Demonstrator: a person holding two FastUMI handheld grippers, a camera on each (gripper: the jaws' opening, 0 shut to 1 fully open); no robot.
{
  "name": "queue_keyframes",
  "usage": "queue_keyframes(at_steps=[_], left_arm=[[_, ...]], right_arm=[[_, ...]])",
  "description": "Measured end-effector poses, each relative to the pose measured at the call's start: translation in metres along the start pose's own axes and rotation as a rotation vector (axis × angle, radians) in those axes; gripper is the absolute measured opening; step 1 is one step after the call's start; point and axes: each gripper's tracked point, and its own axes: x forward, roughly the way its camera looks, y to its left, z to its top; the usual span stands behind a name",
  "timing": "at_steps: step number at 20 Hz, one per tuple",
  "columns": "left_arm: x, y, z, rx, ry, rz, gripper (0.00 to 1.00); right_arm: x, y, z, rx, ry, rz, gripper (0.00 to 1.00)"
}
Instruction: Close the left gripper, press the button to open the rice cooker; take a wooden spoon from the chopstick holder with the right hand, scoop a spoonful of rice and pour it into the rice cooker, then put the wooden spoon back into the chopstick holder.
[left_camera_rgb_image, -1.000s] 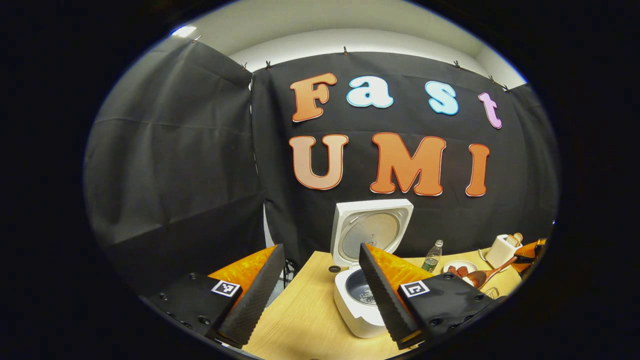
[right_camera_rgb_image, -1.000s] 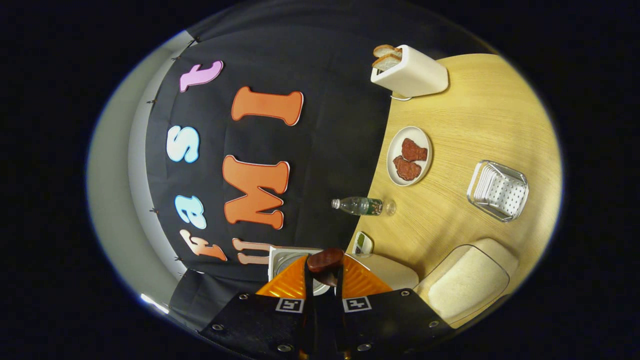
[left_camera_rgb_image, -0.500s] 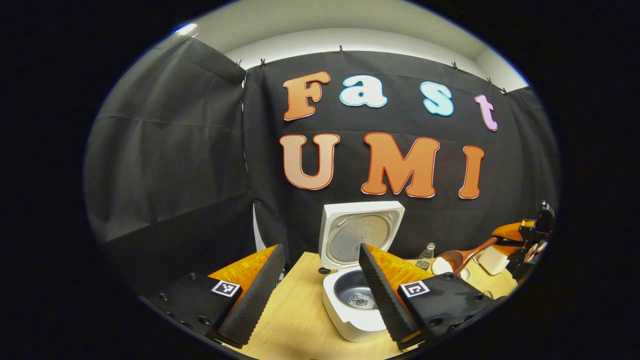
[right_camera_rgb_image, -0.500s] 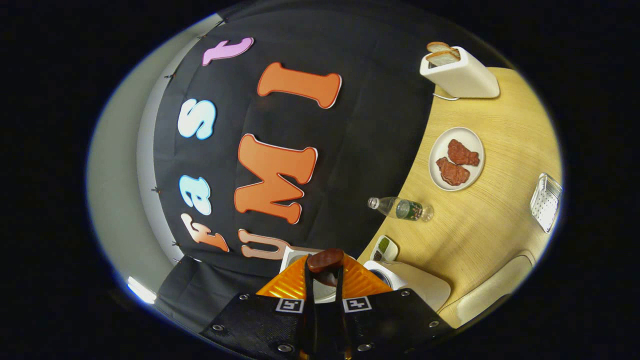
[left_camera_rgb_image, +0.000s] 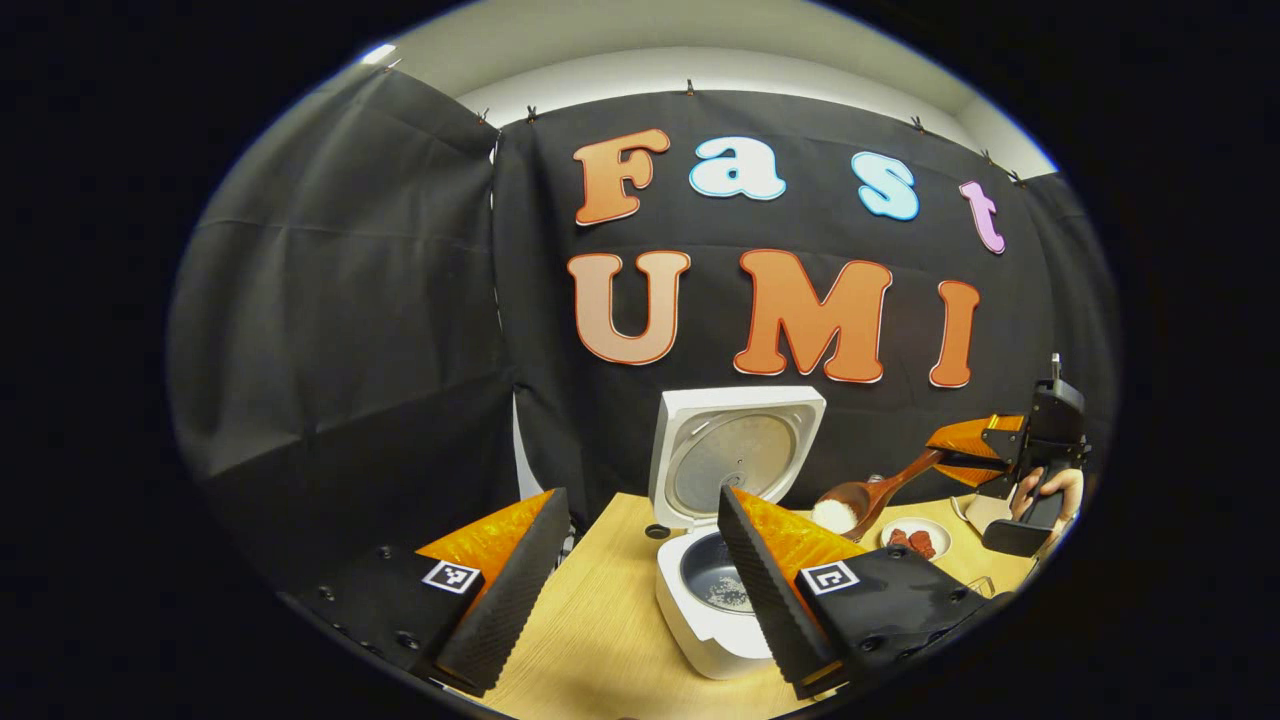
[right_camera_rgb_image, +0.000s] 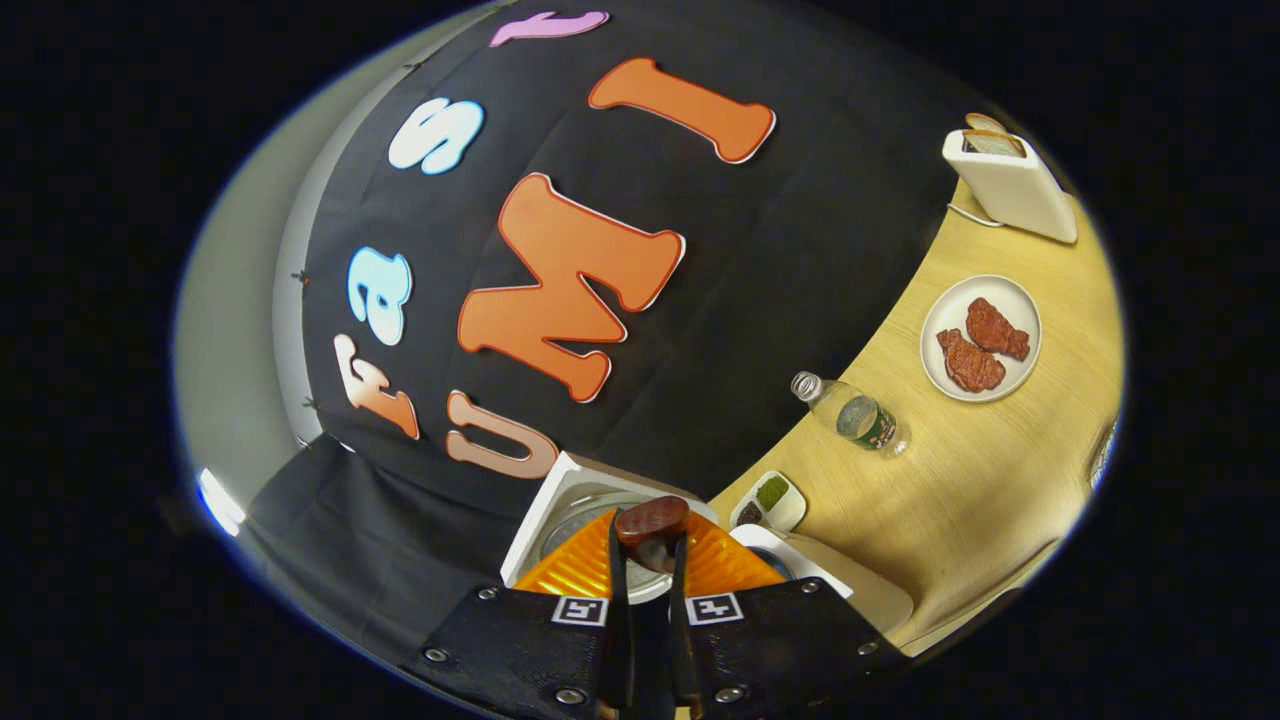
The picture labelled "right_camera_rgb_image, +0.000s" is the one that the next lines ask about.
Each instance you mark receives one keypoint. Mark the brown wooden spoon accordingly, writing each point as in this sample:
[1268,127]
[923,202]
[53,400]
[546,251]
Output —
[650,520]

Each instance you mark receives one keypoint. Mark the toasted bread slice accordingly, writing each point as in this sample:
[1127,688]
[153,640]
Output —
[985,122]
[993,143]

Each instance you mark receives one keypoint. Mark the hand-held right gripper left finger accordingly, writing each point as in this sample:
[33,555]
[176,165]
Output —
[618,640]

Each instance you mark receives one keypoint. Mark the clear plastic water bottle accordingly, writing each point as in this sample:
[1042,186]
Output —
[860,415]

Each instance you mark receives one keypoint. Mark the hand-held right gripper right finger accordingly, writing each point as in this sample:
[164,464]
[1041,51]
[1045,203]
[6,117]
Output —
[682,640]

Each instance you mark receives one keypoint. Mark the white round plate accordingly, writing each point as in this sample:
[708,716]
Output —
[1000,290]

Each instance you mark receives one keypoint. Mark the white rice cooker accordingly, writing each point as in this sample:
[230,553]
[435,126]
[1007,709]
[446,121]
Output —
[560,480]

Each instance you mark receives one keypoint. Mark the black backdrop cloth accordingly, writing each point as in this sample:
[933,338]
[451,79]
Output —
[800,250]

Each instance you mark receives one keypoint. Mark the small white seasoning dish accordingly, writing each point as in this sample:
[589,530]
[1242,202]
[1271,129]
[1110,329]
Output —
[785,510]

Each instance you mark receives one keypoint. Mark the white toaster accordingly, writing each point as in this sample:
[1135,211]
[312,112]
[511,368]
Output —
[1020,190]

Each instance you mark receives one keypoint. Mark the red meat piece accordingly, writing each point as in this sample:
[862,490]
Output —
[995,328]
[972,365]

